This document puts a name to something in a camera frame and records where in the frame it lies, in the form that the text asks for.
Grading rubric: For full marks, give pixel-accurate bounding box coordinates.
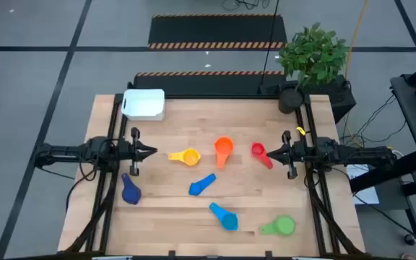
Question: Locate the dark blue measuring cup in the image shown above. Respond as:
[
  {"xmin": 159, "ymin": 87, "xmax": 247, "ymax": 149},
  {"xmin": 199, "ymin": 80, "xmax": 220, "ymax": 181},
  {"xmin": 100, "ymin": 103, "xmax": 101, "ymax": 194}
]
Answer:
[{"xmin": 121, "ymin": 173, "xmax": 142, "ymax": 206}]

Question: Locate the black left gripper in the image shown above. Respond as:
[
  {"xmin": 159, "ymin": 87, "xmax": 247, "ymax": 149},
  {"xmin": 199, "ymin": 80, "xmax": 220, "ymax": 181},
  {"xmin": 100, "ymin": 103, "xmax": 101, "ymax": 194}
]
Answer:
[{"xmin": 117, "ymin": 126, "xmax": 158, "ymax": 177}]

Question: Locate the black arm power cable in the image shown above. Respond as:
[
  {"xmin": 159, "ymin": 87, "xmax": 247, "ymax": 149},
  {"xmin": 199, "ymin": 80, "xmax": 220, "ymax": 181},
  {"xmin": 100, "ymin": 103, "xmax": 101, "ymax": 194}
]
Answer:
[{"xmin": 65, "ymin": 166, "xmax": 99, "ymax": 215}]

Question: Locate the white plastic basket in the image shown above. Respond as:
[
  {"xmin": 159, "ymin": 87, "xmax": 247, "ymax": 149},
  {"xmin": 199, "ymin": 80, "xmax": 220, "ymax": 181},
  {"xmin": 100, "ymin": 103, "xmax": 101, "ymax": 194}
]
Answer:
[{"xmin": 121, "ymin": 88, "xmax": 166, "ymax": 122}]

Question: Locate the thin black hanging cable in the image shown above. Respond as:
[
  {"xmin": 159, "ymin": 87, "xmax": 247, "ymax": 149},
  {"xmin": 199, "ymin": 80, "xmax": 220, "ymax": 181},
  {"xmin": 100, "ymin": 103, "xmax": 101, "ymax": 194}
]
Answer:
[{"xmin": 257, "ymin": 0, "xmax": 280, "ymax": 94}]

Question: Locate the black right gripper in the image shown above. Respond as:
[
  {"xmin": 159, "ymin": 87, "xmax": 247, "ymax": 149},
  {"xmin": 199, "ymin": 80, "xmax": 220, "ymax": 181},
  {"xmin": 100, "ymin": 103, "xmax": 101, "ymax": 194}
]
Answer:
[{"xmin": 266, "ymin": 130, "xmax": 308, "ymax": 181}]

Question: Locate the black aluminium rig frame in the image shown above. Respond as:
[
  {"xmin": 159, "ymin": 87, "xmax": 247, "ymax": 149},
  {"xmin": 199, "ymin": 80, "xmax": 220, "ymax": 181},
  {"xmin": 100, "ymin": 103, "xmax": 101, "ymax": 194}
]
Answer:
[{"xmin": 63, "ymin": 92, "xmax": 366, "ymax": 256}]

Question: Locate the black equipment box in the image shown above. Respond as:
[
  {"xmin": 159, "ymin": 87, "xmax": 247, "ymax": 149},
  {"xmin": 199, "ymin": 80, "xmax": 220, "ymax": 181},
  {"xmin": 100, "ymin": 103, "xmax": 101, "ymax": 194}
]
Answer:
[{"xmin": 260, "ymin": 74, "xmax": 358, "ymax": 124}]

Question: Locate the small blue measuring cup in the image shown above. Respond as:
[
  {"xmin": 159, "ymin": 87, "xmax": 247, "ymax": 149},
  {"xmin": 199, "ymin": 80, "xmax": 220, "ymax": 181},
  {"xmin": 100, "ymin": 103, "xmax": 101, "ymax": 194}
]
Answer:
[{"xmin": 188, "ymin": 173, "xmax": 217, "ymax": 197}]

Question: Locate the orange measuring cup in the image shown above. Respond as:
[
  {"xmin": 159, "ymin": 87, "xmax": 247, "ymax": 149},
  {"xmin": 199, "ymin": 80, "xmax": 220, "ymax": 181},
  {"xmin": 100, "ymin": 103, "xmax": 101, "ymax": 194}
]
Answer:
[{"xmin": 213, "ymin": 136, "xmax": 235, "ymax": 170}]

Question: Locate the green measuring cup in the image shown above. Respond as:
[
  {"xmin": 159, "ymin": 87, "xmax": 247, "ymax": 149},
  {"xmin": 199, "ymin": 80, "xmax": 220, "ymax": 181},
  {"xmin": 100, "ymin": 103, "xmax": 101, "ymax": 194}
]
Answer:
[{"xmin": 259, "ymin": 214, "xmax": 297, "ymax": 238}]

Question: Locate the black hazard-striped floor mat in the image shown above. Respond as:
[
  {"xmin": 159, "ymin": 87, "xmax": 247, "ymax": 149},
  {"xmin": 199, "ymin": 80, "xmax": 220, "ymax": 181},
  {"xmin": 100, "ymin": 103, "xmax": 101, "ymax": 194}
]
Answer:
[
  {"xmin": 147, "ymin": 13, "xmax": 287, "ymax": 51},
  {"xmin": 132, "ymin": 70, "xmax": 287, "ymax": 98}
]

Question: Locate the black plant pot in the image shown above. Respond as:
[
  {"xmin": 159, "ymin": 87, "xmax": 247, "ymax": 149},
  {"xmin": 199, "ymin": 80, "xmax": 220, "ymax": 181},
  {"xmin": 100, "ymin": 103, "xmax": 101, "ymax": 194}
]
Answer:
[{"xmin": 278, "ymin": 87, "xmax": 306, "ymax": 115}]

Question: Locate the red measuring cup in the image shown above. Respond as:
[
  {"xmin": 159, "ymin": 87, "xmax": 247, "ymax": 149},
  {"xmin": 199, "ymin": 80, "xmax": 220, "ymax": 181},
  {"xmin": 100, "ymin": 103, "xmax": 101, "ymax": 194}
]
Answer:
[{"xmin": 250, "ymin": 142, "xmax": 274, "ymax": 170}]

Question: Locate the light blue measuring cup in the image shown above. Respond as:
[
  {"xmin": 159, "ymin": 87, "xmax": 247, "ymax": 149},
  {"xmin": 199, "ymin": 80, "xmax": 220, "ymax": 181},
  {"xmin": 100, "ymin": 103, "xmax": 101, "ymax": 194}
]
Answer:
[{"xmin": 209, "ymin": 201, "xmax": 239, "ymax": 232}]

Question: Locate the green leafy plant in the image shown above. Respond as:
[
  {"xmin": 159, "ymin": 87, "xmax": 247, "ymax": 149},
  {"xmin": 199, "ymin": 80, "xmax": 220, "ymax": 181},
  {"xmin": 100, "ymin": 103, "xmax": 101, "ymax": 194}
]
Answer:
[{"xmin": 275, "ymin": 22, "xmax": 350, "ymax": 91}]

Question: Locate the yellow cable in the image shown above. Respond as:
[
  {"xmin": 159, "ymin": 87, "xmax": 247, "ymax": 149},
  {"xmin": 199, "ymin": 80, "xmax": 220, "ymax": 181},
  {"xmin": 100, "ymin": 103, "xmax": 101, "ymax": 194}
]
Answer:
[{"xmin": 344, "ymin": 0, "xmax": 370, "ymax": 80}]

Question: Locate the yellow measuring cup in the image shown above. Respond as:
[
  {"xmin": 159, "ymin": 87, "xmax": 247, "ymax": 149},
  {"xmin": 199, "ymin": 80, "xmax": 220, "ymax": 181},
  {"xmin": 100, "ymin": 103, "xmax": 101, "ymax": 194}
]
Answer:
[{"xmin": 167, "ymin": 147, "xmax": 202, "ymax": 168}]

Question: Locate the white paper sheet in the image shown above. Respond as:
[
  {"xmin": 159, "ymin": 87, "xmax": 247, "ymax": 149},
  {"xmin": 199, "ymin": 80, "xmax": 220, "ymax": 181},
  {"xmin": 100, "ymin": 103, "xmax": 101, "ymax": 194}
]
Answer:
[{"xmin": 344, "ymin": 162, "xmax": 381, "ymax": 206}]

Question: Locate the black cable coil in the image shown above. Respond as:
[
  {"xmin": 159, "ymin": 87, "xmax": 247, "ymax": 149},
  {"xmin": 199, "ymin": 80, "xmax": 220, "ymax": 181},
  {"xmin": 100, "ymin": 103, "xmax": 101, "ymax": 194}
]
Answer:
[{"xmin": 222, "ymin": 0, "xmax": 271, "ymax": 11}]

